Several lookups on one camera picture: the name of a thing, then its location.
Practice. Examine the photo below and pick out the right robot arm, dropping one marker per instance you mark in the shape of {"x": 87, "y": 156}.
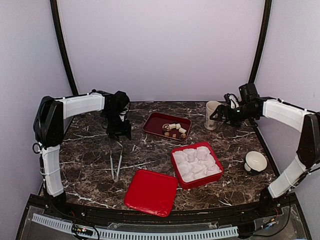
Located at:
{"x": 301, "y": 127}

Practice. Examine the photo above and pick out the grey cable duct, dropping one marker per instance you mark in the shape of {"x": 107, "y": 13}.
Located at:
{"x": 121, "y": 231}

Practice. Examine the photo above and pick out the right black frame post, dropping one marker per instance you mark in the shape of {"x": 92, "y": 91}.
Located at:
{"x": 261, "y": 41}

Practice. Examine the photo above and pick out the black frame post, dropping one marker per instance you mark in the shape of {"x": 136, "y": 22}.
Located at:
{"x": 261, "y": 41}
{"x": 62, "y": 46}

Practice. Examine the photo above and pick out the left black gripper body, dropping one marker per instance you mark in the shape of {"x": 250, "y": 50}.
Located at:
{"x": 115, "y": 124}

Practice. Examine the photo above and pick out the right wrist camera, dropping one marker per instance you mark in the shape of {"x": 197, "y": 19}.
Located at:
{"x": 248, "y": 92}

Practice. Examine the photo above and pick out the red box with liners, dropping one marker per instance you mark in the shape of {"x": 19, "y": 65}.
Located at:
{"x": 196, "y": 165}

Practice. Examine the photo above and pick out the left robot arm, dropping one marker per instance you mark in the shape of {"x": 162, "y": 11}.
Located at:
{"x": 48, "y": 128}

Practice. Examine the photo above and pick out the dark red tray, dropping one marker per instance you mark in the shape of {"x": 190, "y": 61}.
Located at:
{"x": 156, "y": 120}

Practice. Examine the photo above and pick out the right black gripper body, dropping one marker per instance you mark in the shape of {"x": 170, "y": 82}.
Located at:
{"x": 235, "y": 118}

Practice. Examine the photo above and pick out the white bowl dark base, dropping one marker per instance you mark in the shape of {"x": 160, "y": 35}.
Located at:
{"x": 255, "y": 163}

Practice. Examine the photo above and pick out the left black frame post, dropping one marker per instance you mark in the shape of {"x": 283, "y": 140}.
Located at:
{"x": 62, "y": 46}

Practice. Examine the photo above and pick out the red box lid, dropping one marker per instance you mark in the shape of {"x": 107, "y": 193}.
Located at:
{"x": 151, "y": 193}

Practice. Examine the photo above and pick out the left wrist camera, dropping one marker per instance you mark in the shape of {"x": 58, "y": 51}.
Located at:
{"x": 119, "y": 102}

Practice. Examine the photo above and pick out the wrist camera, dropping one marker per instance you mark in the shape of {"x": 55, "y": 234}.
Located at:
{"x": 119, "y": 102}
{"x": 248, "y": 92}

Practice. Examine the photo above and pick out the cream mug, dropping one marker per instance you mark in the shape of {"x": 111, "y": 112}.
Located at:
{"x": 210, "y": 108}

